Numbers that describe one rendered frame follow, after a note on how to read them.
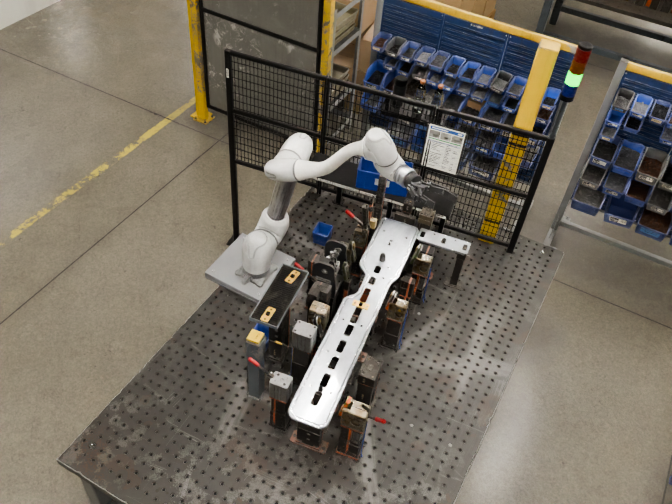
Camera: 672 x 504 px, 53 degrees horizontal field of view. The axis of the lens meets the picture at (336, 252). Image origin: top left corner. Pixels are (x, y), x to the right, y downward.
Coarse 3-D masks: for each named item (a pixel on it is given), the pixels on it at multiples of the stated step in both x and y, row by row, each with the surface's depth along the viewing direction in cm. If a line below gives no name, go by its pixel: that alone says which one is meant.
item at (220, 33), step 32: (192, 0) 519; (224, 0) 507; (256, 0) 491; (288, 0) 477; (320, 0) 463; (192, 32) 540; (224, 32) 526; (256, 32) 511; (288, 32) 495; (320, 32) 479; (224, 64) 547; (256, 64) 529; (288, 64) 514; (320, 64) 499; (224, 96) 570; (256, 96) 551; (288, 96) 535; (320, 96) 514
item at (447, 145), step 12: (432, 132) 371; (444, 132) 368; (456, 132) 366; (432, 144) 376; (444, 144) 374; (456, 144) 371; (432, 156) 382; (444, 156) 379; (456, 156) 376; (432, 168) 387; (444, 168) 384; (456, 168) 381
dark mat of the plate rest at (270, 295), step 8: (280, 272) 321; (288, 272) 322; (296, 272) 322; (304, 272) 323; (280, 280) 318; (288, 280) 318; (296, 280) 319; (272, 288) 314; (280, 288) 314; (288, 288) 315; (296, 288) 315; (264, 296) 310; (272, 296) 311; (280, 296) 311; (288, 296) 311; (264, 304) 307; (272, 304) 307; (280, 304) 308; (288, 304) 308; (256, 312) 303; (280, 312) 304; (272, 320) 301
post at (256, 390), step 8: (264, 336) 297; (248, 344) 295; (256, 344) 294; (264, 344) 300; (248, 352) 299; (256, 352) 296; (264, 352) 304; (256, 360) 301; (248, 368) 309; (256, 368) 307; (248, 376) 314; (256, 376) 311; (248, 384) 319; (256, 384) 316; (248, 392) 325; (256, 392) 321; (264, 392) 327
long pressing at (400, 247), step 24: (384, 240) 365; (408, 240) 366; (360, 264) 351; (384, 264) 352; (360, 288) 339; (384, 288) 341; (336, 312) 327; (336, 336) 317; (360, 336) 318; (312, 360) 307; (312, 384) 298; (336, 384) 299; (288, 408) 288; (312, 408) 289
